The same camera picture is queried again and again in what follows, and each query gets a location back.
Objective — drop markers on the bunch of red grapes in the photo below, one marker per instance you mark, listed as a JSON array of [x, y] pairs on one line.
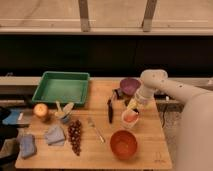
[[74, 132]]

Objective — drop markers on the green plastic tray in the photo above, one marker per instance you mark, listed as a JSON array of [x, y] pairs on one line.
[[64, 87]]

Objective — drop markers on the orange bowl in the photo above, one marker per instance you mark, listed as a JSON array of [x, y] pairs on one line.
[[123, 144]]

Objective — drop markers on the grey folded cloth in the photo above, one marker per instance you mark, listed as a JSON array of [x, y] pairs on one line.
[[55, 136]]

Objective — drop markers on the red yellow apple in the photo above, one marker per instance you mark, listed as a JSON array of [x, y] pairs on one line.
[[41, 110]]

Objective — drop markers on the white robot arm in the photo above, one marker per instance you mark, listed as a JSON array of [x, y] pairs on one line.
[[195, 134]]

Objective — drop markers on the small cup with spoons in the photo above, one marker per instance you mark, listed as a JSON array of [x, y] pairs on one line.
[[64, 113]]

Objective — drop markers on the purple bowl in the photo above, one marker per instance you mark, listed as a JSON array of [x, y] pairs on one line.
[[129, 86]]

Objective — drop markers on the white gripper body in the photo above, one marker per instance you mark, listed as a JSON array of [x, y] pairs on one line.
[[133, 104]]

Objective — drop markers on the metal fork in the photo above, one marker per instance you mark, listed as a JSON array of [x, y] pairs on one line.
[[92, 124]]

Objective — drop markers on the blue box on shelf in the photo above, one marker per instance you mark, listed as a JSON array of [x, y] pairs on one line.
[[18, 117]]

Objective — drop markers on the small dark purple object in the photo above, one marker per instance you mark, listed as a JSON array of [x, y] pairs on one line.
[[119, 93]]

